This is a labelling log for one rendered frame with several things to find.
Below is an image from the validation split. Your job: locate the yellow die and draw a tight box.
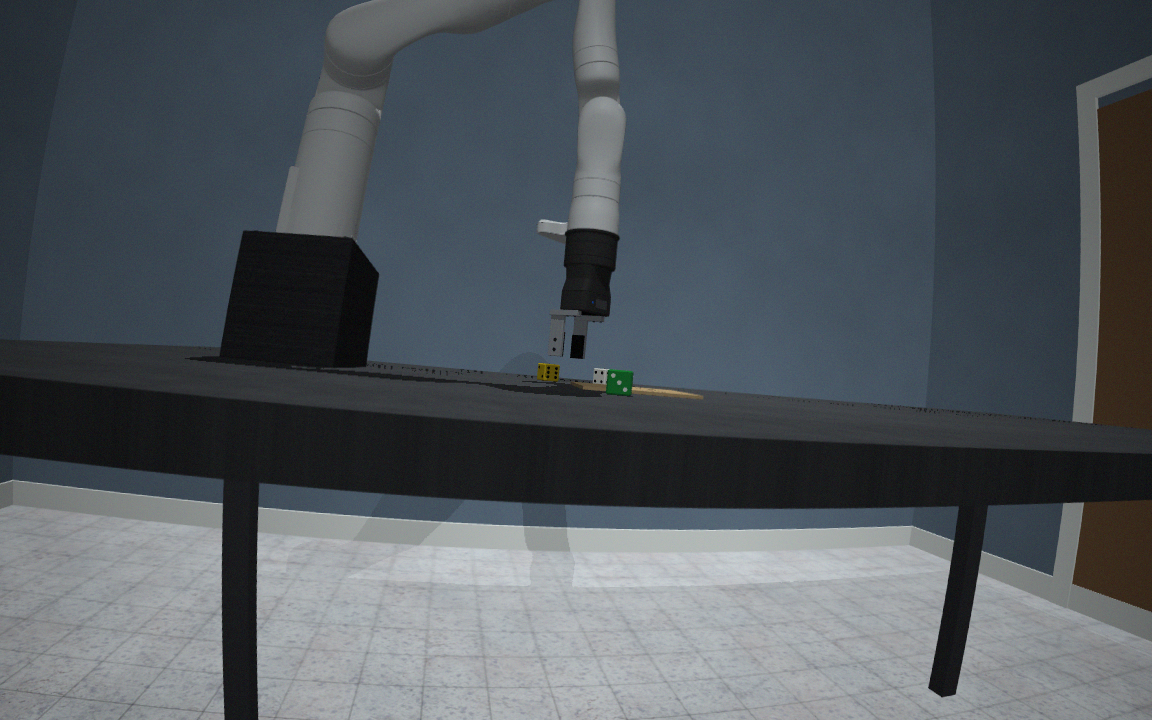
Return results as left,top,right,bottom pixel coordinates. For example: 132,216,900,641
537,363,560,381

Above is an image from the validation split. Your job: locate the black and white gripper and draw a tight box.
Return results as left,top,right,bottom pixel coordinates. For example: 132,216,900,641
537,196,620,359

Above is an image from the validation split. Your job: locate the green die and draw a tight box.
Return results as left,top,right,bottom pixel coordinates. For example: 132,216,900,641
606,369,632,396

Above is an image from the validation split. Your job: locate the tan flat mat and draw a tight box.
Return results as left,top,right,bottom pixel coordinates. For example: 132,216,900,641
571,382,703,399

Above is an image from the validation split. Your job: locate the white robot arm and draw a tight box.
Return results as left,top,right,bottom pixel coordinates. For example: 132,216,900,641
276,0,626,243

